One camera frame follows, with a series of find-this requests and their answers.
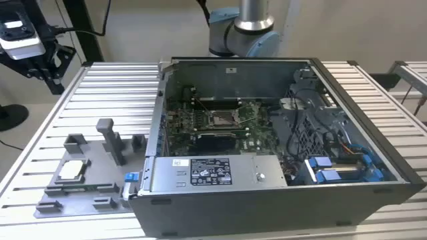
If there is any silver CPU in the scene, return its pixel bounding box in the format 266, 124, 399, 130
56, 159, 88, 181

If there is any black RAM slot bank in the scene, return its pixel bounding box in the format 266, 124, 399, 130
192, 96, 244, 109
191, 126, 251, 134

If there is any CPU socket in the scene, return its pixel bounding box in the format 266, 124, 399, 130
208, 109, 240, 128

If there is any black round stand base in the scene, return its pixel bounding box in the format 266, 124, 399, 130
0, 103, 29, 133

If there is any hard disk in blue carrier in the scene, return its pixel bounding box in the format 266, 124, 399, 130
120, 171, 140, 201

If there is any grey parts rack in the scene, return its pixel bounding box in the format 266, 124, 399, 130
32, 117, 150, 220

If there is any silver power supply unit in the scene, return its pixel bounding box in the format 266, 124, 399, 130
139, 154, 288, 196

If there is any metal socket cover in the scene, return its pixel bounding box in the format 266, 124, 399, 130
208, 106, 242, 120

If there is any black graphics card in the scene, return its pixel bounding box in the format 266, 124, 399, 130
194, 131, 242, 154

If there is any green motherboard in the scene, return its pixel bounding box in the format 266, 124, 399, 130
166, 86, 284, 157

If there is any black open PC case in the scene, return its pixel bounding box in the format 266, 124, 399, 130
128, 56, 427, 238

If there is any black perforated drive cage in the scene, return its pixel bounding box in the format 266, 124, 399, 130
268, 82, 336, 162

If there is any blue disk carrier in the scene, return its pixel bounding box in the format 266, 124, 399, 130
307, 155, 332, 168
314, 169, 342, 184

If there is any black box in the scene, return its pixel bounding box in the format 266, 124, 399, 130
368, 72, 402, 91

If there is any aluminium slat side table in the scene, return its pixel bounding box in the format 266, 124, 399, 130
388, 60, 427, 101

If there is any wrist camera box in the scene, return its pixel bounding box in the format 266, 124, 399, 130
0, 19, 47, 60

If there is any black frame post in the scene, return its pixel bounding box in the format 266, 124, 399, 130
62, 0, 106, 63

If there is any black camera cable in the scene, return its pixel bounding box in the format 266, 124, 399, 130
44, 0, 114, 38

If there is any black floor cable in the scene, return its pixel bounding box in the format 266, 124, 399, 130
0, 139, 25, 151

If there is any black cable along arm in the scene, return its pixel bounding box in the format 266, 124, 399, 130
195, 0, 212, 28

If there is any pale grey plastic bracket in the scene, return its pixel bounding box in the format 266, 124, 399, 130
278, 97, 307, 111

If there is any black wire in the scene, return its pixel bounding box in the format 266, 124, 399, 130
286, 97, 303, 156
298, 97, 336, 137

